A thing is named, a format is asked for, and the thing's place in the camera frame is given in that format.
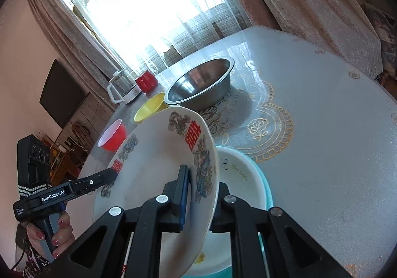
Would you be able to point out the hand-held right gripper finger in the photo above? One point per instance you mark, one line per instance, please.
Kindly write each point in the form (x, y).
(221, 212)

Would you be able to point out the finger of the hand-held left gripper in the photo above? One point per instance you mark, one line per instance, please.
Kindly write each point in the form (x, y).
(183, 197)
(99, 179)

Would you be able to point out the red plastic bowl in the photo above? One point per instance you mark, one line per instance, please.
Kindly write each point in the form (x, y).
(114, 141)

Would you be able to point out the large patterned white plate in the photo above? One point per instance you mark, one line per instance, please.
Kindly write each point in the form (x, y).
(149, 172)

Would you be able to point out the white shallow bowl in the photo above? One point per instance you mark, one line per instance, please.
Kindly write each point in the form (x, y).
(242, 172)

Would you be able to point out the teal plastic plate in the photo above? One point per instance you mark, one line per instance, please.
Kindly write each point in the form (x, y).
(269, 191)

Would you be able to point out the yellow bowl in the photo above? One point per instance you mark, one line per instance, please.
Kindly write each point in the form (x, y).
(149, 110)

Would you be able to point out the stainless steel bowl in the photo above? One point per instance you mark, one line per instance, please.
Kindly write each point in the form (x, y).
(204, 85)

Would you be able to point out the person's left forearm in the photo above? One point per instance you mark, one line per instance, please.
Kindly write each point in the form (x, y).
(34, 262)

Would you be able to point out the person's left hand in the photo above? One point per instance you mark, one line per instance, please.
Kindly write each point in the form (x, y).
(63, 234)

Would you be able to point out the wooden shelf unit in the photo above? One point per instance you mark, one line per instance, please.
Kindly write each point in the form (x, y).
(66, 166)

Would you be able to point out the white glass electric kettle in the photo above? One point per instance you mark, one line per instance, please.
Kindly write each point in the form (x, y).
(124, 85)

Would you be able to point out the red mug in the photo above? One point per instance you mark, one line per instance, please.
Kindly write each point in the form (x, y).
(147, 82)

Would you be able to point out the white sheer curtain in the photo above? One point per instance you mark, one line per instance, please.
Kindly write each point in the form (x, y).
(155, 17)

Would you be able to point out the printed patterned cloth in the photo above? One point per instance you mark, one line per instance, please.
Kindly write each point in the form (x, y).
(384, 48)

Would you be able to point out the black wall television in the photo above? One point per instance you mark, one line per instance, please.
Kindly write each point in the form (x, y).
(62, 94)

